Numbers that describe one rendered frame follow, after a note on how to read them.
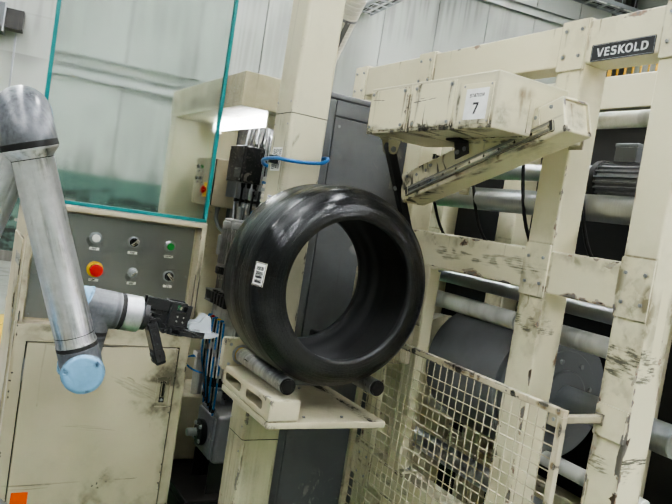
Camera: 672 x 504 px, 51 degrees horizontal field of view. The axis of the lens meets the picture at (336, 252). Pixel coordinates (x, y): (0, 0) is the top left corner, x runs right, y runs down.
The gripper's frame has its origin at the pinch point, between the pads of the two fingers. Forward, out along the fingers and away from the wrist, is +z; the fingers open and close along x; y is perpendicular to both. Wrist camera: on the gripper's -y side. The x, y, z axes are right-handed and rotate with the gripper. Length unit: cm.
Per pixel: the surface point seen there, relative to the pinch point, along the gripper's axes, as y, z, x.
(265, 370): -6.5, 17.6, 0.3
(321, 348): 0.2, 41.2, 14.4
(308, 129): 65, 23, 26
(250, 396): -15.6, 17.8, 5.7
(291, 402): -11.4, 21.6, -11.3
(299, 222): 34.8, 10.3, -11.0
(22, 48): 196, -24, 916
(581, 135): 73, 61, -48
